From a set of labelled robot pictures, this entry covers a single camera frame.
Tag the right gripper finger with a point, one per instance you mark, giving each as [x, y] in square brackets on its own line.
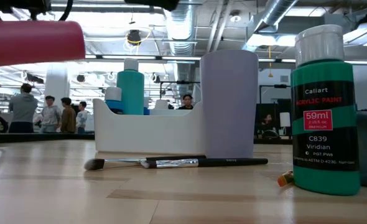
[152, 3]

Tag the teal paint bottle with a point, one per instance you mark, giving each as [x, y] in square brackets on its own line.
[130, 90]

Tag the lilac plastic cup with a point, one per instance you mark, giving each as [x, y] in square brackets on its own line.
[229, 105]

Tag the white plastic bin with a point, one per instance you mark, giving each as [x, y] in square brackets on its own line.
[149, 133]

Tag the black brush fluffy bristles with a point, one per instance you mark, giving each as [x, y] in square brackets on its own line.
[94, 164]

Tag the black brush wide silver ferrule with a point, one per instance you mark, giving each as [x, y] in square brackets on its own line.
[227, 162]

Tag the green Viridian paint bottle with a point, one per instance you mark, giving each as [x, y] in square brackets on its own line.
[325, 124]

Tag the black ceiling device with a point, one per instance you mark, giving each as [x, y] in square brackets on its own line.
[133, 37]

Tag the white building column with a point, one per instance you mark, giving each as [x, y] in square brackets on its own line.
[57, 84]

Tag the black metal rack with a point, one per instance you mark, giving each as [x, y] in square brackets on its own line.
[280, 86]

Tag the white lamp shade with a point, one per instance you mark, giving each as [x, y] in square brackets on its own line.
[285, 119]

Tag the silver spiral ceiling duct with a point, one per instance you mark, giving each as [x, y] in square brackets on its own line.
[180, 28]
[278, 11]

